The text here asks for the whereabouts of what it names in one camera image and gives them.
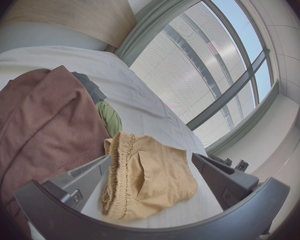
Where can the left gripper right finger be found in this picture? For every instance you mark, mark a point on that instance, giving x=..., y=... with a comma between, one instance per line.
x=222, y=181

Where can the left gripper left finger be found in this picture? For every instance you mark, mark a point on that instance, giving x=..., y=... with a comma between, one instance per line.
x=75, y=184

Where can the tan shorts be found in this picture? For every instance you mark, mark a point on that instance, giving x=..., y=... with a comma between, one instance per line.
x=160, y=179

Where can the bed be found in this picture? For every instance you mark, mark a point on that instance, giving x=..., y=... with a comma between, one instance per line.
x=130, y=84

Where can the brown garment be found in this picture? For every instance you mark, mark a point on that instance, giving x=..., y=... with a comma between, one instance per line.
x=45, y=124

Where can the green garment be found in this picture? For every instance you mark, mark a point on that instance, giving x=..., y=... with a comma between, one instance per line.
x=111, y=121

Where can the black garment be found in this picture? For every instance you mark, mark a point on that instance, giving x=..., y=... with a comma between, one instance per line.
x=90, y=86

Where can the window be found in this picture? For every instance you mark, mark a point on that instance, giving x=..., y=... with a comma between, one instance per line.
x=190, y=71

